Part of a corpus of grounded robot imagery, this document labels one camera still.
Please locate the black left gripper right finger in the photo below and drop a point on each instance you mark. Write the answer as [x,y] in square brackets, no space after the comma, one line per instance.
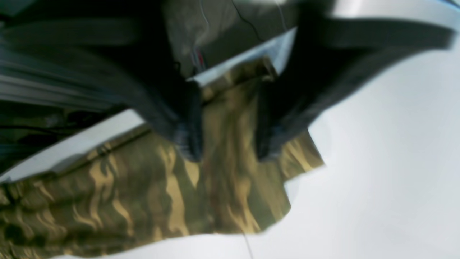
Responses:
[339,46]

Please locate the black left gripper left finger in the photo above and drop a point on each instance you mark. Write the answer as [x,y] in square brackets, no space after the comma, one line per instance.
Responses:
[122,45]

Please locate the camouflage T-shirt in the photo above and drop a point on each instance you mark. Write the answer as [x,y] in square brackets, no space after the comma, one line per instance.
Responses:
[138,189]

